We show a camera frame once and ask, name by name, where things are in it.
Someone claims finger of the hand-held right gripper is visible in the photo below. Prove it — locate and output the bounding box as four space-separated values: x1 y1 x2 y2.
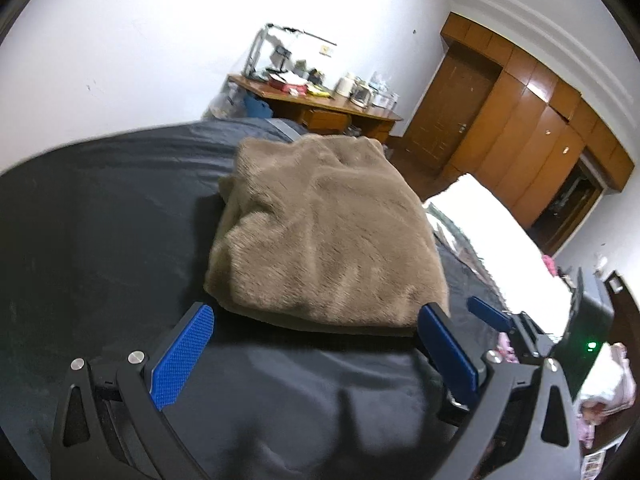
466 296 556 361

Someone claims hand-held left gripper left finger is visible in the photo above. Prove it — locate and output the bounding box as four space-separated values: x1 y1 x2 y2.
50 302 215 480

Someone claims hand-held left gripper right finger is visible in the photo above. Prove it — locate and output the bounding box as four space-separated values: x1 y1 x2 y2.
419 302 583 480

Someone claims brown fleece garment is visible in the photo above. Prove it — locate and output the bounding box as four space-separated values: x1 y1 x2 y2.
202 135 451 335

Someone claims pink floral cloth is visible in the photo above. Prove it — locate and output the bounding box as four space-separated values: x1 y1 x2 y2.
575 342 637 453

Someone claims white pillow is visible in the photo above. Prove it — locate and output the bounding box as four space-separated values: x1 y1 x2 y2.
422 172 574 343

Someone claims dark bed sheet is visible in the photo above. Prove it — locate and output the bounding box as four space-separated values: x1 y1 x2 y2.
0 119 507 480

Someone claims wooden wardrobe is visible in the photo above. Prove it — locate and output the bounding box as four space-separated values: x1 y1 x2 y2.
440 11 637 257

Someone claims clear plastic bag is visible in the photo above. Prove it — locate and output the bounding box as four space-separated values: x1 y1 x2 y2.
202 85 246 121

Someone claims wooden desk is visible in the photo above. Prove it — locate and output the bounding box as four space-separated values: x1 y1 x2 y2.
227 74 404 144

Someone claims blue cloth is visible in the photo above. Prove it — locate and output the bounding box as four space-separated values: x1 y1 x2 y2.
242 95 273 121

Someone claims red box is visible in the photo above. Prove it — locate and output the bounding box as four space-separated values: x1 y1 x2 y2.
267 72 308 95

